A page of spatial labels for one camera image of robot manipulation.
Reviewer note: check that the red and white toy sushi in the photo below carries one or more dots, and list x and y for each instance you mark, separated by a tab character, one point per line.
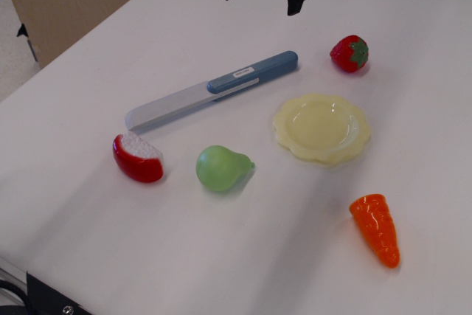
137	158

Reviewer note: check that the pale yellow toy plate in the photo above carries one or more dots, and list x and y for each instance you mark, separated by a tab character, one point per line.
322	128

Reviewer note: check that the blue toy knife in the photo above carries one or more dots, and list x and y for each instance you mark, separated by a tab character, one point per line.
174	105

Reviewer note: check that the red toy strawberry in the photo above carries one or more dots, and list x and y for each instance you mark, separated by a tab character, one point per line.
350	54

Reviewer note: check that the green toy pear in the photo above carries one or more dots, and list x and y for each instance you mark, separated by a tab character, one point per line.
219	168

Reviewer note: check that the orange toy carrot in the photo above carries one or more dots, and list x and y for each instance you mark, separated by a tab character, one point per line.
372	216

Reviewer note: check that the aluminium table frame rail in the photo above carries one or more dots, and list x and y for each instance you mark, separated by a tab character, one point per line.
11	303

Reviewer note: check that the black corner bracket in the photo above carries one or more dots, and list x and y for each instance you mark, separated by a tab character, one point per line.
47	300

